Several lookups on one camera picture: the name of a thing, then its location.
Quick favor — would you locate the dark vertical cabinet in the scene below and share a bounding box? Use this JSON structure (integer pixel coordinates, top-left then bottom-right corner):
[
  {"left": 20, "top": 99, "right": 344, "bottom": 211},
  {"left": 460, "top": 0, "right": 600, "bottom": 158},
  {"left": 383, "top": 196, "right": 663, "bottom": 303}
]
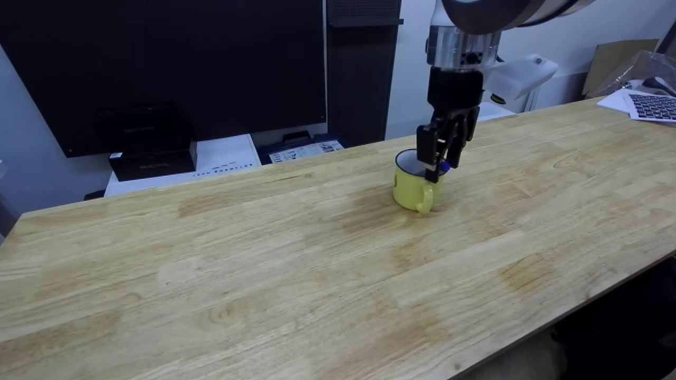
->
[{"left": 323, "top": 0, "right": 405, "bottom": 148}]

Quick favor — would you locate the white leaning panel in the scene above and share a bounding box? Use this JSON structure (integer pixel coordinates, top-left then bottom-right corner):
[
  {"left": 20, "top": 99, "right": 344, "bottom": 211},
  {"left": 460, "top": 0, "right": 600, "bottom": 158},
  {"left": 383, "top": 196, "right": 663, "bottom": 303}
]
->
[{"left": 551, "top": 68, "right": 591, "bottom": 111}]

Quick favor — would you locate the brown cardboard box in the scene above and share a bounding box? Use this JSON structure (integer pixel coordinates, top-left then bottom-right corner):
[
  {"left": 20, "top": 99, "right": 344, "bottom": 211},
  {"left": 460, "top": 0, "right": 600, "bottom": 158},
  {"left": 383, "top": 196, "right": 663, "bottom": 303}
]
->
[{"left": 580, "top": 37, "right": 676, "bottom": 99}]

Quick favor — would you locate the white printed booklet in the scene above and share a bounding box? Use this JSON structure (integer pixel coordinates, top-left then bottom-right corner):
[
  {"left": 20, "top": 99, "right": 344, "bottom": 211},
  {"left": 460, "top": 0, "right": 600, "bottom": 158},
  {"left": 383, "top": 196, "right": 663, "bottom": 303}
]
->
[{"left": 269, "top": 137, "right": 346, "bottom": 166}]

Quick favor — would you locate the large black panel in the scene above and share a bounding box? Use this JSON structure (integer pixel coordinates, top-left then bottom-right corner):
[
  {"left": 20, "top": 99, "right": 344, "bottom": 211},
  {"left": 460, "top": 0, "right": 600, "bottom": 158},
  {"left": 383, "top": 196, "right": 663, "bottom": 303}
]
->
[{"left": 0, "top": 0, "right": 327, "bottom": 158}]

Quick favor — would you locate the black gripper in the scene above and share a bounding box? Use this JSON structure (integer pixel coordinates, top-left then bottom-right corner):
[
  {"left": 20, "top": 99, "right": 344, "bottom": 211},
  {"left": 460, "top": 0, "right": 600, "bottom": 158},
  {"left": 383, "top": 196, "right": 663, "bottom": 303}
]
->
[{"left": 413, "top": 64, "right": 487, "bottom": 186}]

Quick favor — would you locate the yellow enamel mug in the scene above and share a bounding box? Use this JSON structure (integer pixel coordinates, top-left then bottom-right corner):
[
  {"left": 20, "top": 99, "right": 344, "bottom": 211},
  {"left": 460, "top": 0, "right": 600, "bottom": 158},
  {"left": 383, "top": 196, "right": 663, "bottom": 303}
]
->
[{"left": 390, "top": 146, "right": 449, "bottom": 214}]

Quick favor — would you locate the grey keyboard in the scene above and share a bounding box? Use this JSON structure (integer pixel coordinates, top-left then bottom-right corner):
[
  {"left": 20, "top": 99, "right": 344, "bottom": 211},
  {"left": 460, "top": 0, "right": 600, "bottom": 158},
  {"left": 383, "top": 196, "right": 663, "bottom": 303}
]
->
[{"left": 627, "top": 90, "right": 676, "bottom": 123}]

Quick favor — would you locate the black box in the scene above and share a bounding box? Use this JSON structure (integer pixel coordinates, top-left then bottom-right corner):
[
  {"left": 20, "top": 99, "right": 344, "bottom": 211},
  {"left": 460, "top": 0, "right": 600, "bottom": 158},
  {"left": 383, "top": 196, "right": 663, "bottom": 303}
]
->
[{"left": 94, "top": 102, "right": 199, "bottom": 181}]

